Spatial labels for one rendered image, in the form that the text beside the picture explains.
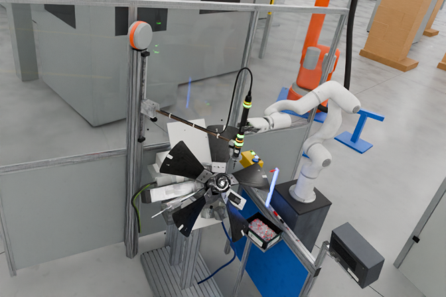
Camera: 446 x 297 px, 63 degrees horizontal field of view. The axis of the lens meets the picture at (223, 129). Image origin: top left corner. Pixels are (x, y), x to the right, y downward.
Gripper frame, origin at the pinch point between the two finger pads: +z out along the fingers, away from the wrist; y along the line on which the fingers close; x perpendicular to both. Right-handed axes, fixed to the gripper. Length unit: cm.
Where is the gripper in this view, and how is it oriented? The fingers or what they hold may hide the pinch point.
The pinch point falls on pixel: (242, 126)
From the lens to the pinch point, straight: 201.2
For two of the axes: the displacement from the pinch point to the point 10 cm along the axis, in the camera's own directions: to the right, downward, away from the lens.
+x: 1.6, -8.5, -5.1
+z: -8.7, 1.2, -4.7
